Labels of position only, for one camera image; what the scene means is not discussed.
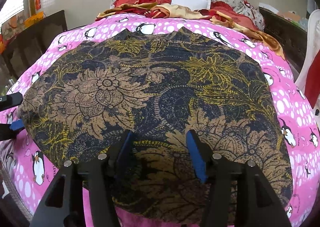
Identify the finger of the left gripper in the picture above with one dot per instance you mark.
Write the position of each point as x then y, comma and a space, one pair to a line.
11, 100
10, 131

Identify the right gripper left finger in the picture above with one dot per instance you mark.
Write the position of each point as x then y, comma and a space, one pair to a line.
63, 202

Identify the brown floral patterned garment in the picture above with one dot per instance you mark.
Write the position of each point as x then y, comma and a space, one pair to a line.
159, 87

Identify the dark wooden cabinet left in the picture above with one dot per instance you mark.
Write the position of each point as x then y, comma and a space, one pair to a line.
39, 35

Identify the orange box on cabinet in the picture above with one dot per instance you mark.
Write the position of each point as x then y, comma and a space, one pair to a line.
34, 19

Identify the red cloth on chair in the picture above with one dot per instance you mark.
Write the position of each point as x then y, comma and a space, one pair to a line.
312, 86

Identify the white plastic chair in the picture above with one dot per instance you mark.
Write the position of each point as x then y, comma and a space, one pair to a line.
311, 51

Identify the dark wooden headboard table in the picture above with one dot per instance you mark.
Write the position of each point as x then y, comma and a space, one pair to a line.
292, 38

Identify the red cushion right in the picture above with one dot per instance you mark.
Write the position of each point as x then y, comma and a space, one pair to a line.
223, 12

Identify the red gold satin blanket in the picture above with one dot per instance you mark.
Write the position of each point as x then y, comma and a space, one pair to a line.
177, 11

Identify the white folded cloth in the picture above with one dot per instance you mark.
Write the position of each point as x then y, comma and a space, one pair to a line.
193, 4

